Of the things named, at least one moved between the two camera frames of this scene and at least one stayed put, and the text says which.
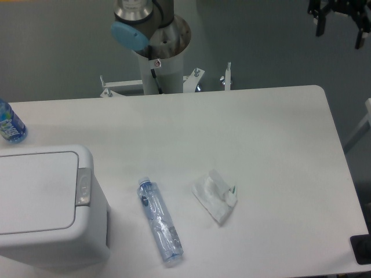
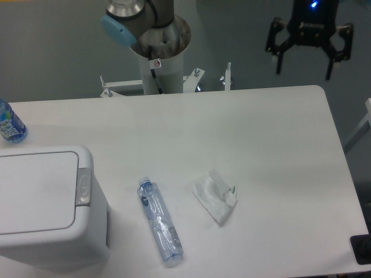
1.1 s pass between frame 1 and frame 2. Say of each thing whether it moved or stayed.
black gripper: moved
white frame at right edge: stayed
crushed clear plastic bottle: stayed
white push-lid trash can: stayed
